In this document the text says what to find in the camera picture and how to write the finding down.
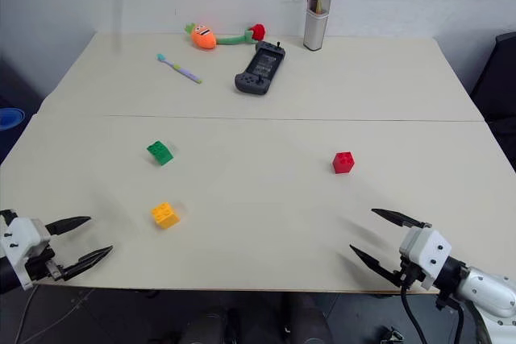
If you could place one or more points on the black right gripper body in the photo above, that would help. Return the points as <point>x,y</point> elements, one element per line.
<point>410,271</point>

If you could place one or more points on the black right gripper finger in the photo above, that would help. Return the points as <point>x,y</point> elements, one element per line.
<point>375,264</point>
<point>401,219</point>

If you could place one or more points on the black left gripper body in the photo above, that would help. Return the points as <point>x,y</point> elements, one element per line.
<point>38,266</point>

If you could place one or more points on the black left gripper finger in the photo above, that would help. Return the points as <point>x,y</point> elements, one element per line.
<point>86,260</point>
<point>68,224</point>

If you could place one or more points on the small black floor device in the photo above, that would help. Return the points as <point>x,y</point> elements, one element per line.
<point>389,335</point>

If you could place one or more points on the red toy brick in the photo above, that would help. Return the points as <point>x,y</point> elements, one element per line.
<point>343,162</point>

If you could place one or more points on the yellow toy brick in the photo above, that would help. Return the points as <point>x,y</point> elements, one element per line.
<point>165,216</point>

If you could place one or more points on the green toy brick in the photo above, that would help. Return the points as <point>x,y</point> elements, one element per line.
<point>160,154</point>

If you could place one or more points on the blue plastic bowl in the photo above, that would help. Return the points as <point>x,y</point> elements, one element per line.
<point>9,117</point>

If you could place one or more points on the black chair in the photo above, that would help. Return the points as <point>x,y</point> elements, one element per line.
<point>499,90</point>

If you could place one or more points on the purple and teal toothbrush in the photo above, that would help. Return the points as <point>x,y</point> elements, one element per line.
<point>180,69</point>

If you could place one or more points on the black handheld game controller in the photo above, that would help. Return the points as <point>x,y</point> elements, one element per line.
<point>261,73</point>

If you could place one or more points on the silver clear toothbrush travel case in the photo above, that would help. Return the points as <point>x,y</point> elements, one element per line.
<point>316,31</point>

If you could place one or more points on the carrot and strawberry plush toy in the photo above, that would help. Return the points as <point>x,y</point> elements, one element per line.
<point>203,38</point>

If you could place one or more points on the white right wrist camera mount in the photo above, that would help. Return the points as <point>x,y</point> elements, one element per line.
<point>426,248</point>

